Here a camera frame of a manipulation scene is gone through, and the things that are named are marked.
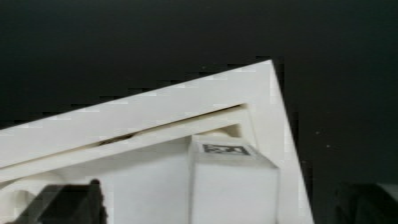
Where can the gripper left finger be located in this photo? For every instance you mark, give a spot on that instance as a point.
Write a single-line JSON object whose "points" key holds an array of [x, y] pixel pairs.
{"points": [[68, 204]]}

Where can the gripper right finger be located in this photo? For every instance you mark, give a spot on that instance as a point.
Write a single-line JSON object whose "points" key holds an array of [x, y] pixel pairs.
{"points": [[366, 204]]}

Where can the white square tabletop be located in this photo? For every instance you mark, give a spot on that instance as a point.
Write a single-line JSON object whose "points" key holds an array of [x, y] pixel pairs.
{"points": [[137, 164]]}

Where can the white table leg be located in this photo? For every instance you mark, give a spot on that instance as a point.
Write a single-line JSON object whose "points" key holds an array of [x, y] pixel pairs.
{"points": [[233, 182]]}

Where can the white U-shaped obstacle fence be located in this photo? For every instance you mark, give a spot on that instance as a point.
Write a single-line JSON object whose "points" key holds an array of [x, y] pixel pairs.
{"points": [[233, 93]]}

